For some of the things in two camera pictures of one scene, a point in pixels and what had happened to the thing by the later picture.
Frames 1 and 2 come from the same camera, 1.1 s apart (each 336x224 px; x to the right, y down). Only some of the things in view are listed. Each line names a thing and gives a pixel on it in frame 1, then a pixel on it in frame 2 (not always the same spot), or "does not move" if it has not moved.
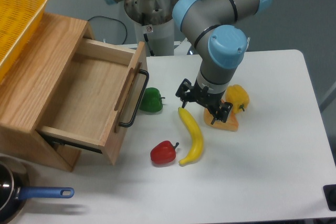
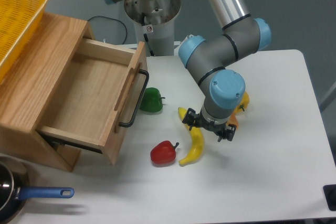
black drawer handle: (139, 101) does not move
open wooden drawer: (93, 105) does not move
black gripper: (204, 96) to (221, 129)
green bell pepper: (151, 100) does not move
